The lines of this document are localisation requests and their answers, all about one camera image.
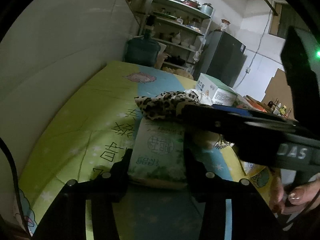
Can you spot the glass jar red lid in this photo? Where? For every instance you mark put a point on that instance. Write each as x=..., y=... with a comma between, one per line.
x=224, y=25

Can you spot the orange rimmed cardboard tray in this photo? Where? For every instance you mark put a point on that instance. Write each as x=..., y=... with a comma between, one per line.
x=255, y=104

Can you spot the teal pot on shelf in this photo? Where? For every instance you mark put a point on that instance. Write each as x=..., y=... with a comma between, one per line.
x=207, y=8

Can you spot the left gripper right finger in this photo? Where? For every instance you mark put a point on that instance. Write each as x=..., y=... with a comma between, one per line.
x=201, y=187

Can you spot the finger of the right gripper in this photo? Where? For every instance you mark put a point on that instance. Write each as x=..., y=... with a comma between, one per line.
x=227, y=120

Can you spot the cream floral cloth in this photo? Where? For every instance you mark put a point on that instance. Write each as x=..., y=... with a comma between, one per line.
x=199, y=97

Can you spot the condiment bottles group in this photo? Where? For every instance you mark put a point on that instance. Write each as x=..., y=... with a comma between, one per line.
x=278, y=109

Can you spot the mint green box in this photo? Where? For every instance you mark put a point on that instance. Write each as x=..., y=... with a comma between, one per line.
x=216, y=90

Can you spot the leopard print cloth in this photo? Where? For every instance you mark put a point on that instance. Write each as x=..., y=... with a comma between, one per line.
x=166, y=105

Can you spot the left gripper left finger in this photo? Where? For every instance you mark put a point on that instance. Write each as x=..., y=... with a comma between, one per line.
x=116, y=182

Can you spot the metal shelving rack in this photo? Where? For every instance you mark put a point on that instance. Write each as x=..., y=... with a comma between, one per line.
x=181, y=27

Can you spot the yellow penguin snack bag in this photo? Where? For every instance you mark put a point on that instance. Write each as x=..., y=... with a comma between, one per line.
x=259, y=174

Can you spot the cardboard wall sheets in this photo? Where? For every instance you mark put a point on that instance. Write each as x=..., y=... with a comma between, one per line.
x=278, y=89

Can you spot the colourful cartoon bed sheet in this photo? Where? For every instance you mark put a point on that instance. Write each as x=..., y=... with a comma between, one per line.
x=62, y=194

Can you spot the green floral tissue pack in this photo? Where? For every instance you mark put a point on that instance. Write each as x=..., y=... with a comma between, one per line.
x=158, y=152

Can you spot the dark refrigerator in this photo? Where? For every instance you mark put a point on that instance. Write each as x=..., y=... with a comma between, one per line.
x=223, y=58

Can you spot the window with frame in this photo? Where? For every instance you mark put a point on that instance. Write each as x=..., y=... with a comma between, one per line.
x=286, y=16

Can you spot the person right hand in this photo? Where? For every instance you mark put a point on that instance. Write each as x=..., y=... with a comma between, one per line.
x=299, y=198

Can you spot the yellow woven bag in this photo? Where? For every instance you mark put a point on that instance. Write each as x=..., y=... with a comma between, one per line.
x=179, y=72

